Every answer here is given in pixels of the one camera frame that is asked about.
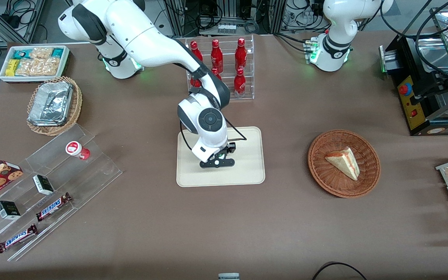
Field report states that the round brown wicker basket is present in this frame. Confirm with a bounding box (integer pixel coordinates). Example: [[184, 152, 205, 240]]
[[308, 129, 381, 198]]

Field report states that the oval light wicker basket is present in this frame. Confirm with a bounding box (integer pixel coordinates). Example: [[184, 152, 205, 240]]
[[26, 76, 83, 136]]

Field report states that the aluminium frame rack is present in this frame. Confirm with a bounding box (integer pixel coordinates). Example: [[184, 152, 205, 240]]
[[164, 0, 287, 37]]

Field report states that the aluminium strut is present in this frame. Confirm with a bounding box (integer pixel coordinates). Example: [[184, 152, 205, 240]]
[[12, 0, 46, 44]]

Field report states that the red gum bottle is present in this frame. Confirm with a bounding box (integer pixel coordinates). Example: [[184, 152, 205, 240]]
[[66, 141, 91, 161]]

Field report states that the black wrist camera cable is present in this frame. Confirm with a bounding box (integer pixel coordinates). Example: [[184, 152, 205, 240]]
[[180, 120, 248, 152]]

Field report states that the beige plastic tray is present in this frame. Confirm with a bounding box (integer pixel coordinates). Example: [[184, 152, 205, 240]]
[[176, 126, 266, 188]]

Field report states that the white rectangular snack bin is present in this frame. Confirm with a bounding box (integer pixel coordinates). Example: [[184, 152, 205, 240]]
[[0, 45, 70, 83]]

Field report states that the clear rice cracker bag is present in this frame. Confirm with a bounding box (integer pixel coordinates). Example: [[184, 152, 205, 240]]
[[15, 58, 40, 77], [37, 58, 61, 76], [30, 47, 54, 60]]

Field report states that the snickers bar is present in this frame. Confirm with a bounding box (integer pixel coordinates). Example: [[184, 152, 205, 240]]
[[0, 224, 39, 254], [35, 192, 72, 222]]

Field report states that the black looped cable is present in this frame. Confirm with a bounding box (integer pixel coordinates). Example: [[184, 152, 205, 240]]
[[311, 262, 368, 280]]

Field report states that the clear acrylic bottle rack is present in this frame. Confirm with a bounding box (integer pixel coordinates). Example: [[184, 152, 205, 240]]
[[184, 35, 255, 101]]

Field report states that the wrapped triangle sandwich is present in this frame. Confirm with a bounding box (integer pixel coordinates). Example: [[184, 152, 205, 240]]
[[324, 147, 361, 181]]

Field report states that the black food warmer cabinet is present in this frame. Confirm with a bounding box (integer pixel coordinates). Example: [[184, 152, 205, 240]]
[[379, 6, 448, 137]]

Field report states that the silver foil container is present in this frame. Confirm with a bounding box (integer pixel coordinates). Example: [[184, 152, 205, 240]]
[[28, 81, 74, 127]]

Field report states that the clear acrylic stepped display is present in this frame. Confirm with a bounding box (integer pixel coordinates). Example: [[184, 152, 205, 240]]
[[0, 124, 123, 262]]

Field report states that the black base cable bundle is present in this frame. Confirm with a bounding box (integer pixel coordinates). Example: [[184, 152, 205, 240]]
[[275, 33, 312, 53]]

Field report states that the small black box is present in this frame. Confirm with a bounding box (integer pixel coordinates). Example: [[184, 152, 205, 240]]
[[0, 200, 21, 221], [33, 175, 55, 196]]

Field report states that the yellow snack pack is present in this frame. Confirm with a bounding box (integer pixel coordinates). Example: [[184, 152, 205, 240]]
[[5, 59, 20, 77]]

